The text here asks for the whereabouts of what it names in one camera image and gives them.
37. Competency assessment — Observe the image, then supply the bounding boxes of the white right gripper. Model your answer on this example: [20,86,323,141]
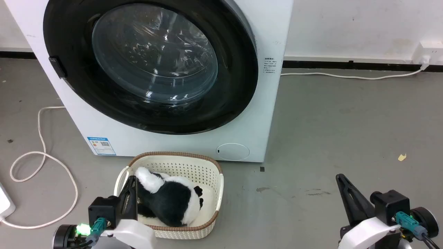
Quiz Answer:
[336,174,404,249]

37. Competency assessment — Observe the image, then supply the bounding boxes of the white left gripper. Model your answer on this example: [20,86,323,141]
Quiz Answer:
[93,175,157,249]

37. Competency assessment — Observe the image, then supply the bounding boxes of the white front-load washing machine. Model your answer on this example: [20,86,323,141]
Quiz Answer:
[3,0,295,163]

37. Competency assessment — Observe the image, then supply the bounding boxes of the round black glass washer door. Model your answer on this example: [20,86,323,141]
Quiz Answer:
[43,0,259,135]

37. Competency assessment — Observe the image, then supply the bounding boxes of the black and white panda plush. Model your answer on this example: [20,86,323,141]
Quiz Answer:
[135,167,205,228]

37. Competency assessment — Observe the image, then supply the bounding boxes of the blue energy label sticker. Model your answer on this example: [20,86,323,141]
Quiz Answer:
[87,137,117,156]

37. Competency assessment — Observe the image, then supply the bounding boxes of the cream laundry basket brown rim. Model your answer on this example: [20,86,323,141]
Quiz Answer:
[114,151,224,240]

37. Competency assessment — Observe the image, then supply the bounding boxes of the round white filter cover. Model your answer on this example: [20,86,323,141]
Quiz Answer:
[216,143,250,161]

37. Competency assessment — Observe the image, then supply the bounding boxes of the white power strip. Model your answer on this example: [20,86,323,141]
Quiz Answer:
[0,182,16,218]

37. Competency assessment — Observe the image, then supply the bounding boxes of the teal plug left gripper cable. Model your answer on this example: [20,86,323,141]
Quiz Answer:
[67,217,108,249]

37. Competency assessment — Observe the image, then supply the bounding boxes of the teal plug gripper cable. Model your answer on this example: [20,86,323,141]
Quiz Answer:
[396,212,443,249]
[67,217,108,249]

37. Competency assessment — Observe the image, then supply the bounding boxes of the teal plug right gripper cable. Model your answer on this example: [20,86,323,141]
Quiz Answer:
[396,212,443,249]

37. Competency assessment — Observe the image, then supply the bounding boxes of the long white looped power cable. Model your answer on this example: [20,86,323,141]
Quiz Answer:
[0,106,79,229]

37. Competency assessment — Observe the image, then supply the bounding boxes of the thin white wall cable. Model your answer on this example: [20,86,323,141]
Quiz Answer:
[280,64,430,80]

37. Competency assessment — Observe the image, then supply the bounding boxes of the black rectangular plastic block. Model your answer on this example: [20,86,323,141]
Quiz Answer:
[48,56,68,80]

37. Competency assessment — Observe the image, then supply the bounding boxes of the white wall socket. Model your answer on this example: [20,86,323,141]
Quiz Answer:
[412,41,443,65]

